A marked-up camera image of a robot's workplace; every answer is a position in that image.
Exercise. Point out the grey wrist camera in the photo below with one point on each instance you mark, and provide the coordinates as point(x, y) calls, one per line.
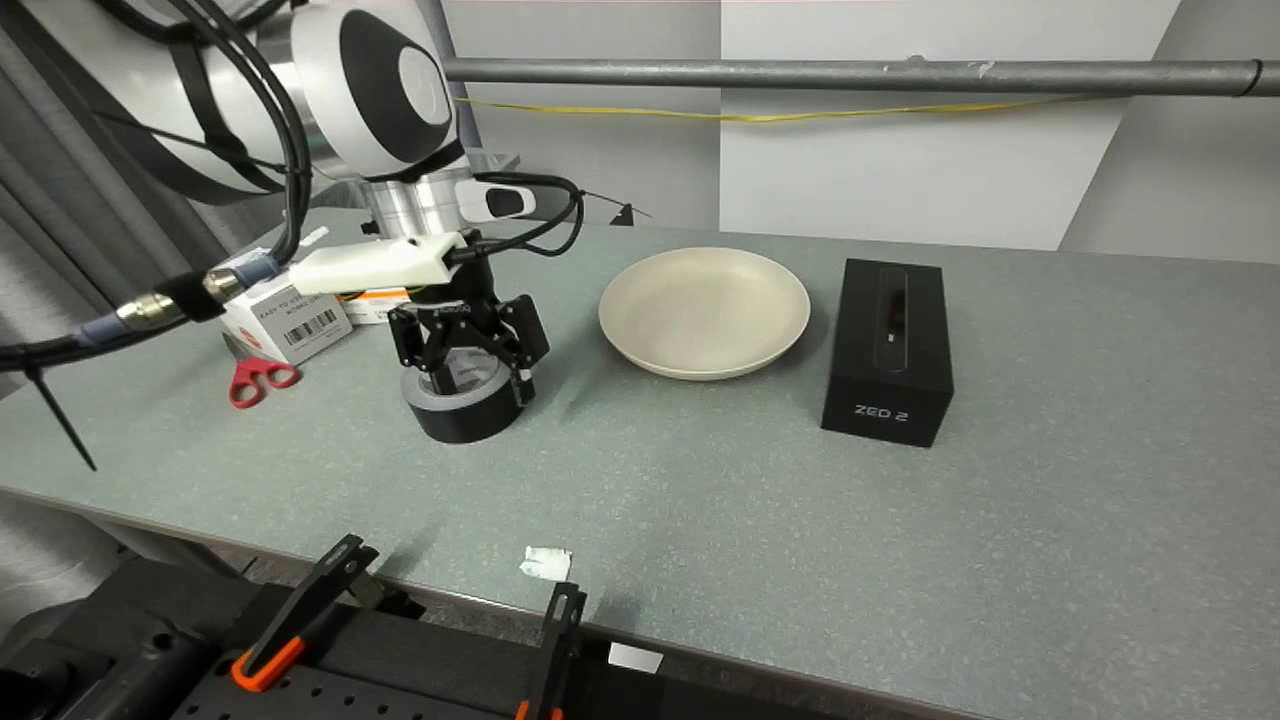
point(497, 201)

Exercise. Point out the black perforated workbench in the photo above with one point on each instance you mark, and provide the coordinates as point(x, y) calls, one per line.
point(403, 674)

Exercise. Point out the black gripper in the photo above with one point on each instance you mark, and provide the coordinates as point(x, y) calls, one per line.
point(462, 327)

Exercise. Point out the white barcode carton box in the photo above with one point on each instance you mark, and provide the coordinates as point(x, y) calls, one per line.
point(298, 321)

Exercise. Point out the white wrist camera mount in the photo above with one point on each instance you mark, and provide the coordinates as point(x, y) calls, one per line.
point(373, 264)

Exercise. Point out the white label on workbench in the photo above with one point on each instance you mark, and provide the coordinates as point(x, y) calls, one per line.
point(632, 656)

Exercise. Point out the small white table label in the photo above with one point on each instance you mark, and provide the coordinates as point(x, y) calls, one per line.
point(318, 238)

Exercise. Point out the large black orange clamp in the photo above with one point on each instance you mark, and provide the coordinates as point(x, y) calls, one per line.
point(298, 615)

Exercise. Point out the white sticker on table edge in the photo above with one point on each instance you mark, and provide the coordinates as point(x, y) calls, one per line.
point(544, 560)

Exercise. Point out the white wall panel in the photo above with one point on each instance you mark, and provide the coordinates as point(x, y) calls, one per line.
point(920, 160)

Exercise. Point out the black rectangular box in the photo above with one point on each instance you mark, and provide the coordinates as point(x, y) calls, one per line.
point(889, 353)

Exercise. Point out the white round plate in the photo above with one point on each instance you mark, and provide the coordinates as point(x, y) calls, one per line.
point(703, 311)

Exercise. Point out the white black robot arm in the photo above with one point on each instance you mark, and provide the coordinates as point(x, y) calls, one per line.
point(367, 86)

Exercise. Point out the grey horizontal metal pipe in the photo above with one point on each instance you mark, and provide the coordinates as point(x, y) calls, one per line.
point(855, 75)

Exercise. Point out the slim black orange clamp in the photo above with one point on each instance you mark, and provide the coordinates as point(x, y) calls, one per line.
point(554, 656)

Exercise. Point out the grey curtain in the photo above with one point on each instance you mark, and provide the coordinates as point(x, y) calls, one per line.
point(55, 252)

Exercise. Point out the black zip tie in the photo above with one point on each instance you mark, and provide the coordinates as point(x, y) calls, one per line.
point(61, 420)

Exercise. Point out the black masking tape roll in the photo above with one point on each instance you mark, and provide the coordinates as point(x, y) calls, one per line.
point(462, 404)

